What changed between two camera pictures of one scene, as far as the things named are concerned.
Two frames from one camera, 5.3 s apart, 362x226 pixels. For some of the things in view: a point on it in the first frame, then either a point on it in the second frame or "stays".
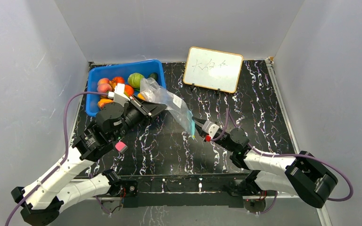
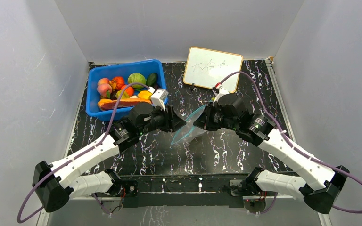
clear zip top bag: x=150 y=91 -> x=190 y=131
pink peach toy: x=102 y=80 stays
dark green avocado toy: x=154 y=75 stays
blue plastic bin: x=124 y=71 stays
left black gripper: x=152 y=108 -> x=172 y=122
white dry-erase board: x=212 y=69 stays
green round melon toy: x=134 y=79 stays
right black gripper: x=203 y=130 -> x=212 y=117
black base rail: x=175 y=190 stays
